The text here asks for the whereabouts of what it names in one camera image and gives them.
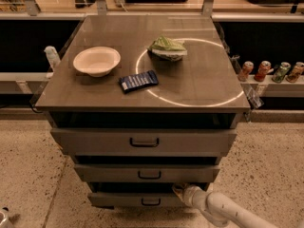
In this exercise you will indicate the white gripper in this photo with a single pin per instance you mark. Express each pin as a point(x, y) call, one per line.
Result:
point(189, 194)

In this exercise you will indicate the grey bottom drawer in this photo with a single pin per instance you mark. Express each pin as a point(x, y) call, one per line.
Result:
point(135, 195)

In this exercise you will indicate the grey drawer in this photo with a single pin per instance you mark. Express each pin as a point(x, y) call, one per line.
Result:
point(144, 142)
point(146, 173)
point(135, 195)

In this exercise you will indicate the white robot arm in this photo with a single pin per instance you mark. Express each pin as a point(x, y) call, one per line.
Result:
point(218, 208)

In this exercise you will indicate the grey middle drawer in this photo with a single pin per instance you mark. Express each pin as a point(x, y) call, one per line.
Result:
point(146, 173)

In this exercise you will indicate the grey drawer cabinet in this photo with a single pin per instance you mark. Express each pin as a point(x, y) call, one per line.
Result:
point(200, 91)

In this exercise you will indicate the grey top drawer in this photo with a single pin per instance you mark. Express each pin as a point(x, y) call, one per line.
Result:
point(144, 142)

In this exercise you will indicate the blue snack packet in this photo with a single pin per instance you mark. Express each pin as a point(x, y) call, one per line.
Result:
point(138, 81)

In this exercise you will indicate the clear plastic bag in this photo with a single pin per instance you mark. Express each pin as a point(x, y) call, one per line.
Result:
point(250, 93)

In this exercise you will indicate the red soda can left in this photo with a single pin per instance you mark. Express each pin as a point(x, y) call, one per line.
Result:
point(245, 71)

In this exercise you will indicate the red soda can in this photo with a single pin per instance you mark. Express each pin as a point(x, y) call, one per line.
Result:
point(264, 68)
point(245, 71)

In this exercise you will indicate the green chip bag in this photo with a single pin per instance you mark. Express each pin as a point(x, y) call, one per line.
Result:
point(168, 49)

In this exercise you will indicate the white bowl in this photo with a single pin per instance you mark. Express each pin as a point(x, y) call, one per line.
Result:
point(97, 61)

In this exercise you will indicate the green soda can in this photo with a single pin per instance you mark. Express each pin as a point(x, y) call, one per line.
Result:
point(281, 72)

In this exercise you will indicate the brown soda can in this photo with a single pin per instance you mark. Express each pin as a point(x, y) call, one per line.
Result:
point(296, 72)

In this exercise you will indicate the white object floor corner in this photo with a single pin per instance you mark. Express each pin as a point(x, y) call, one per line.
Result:
point(4, 219)

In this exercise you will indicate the white bottle on shelf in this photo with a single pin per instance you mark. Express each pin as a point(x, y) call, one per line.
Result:
point(52, 56)

